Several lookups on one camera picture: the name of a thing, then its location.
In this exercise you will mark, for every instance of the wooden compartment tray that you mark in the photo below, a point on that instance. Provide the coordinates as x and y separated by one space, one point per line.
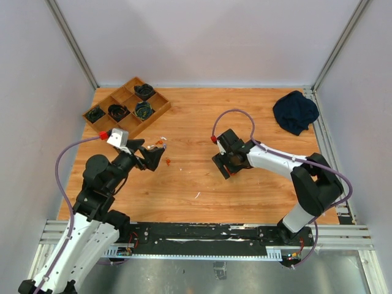
132 107

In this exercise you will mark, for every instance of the black orange rolled tie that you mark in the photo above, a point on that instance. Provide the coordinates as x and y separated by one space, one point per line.
118 112

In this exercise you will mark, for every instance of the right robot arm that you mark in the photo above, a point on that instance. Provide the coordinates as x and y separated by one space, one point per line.
315 184

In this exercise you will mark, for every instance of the black dotted rolled tie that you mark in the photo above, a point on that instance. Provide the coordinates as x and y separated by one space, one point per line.
144 91

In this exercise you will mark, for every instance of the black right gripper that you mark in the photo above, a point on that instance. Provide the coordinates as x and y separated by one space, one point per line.
220 160

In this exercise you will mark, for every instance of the aluminium frame rail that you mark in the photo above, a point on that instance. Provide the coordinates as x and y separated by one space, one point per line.
327 238

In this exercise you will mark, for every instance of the black yellow rolled tie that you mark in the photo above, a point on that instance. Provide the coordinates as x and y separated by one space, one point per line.
143 110

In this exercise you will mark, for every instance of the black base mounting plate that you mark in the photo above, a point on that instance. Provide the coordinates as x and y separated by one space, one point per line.
162 239

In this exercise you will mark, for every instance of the dark green rolled tie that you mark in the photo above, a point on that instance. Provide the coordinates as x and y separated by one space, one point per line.
94 114

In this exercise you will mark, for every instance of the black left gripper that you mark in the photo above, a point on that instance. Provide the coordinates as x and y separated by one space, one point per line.
153 157

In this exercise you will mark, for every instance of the dark blue crumpled cloth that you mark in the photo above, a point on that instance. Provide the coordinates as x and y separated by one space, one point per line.
294 112

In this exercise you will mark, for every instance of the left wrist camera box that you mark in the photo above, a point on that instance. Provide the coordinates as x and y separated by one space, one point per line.
118 139

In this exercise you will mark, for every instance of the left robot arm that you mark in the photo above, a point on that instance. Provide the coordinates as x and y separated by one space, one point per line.
82 208

